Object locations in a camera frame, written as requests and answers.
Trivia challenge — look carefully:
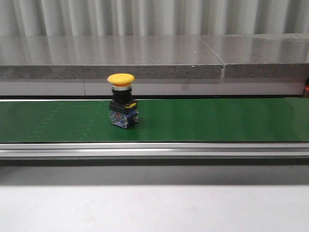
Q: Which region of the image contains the white pleated curtain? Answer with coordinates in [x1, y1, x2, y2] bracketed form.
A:
[0, 0, 309, 36]

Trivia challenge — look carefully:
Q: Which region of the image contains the green conveyor belt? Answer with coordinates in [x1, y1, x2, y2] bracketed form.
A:
[0, 98, 309, 166]

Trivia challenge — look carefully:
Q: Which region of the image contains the red plastic tray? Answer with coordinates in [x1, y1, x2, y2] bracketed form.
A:
[303, 78, 309, 98]

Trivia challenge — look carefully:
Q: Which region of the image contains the grey stone counter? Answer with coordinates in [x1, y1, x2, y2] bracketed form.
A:
[0, 34, 309, 98]

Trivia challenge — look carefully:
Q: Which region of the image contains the yellow push button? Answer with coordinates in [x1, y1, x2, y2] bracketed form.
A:
[107, 73, 139, 129]

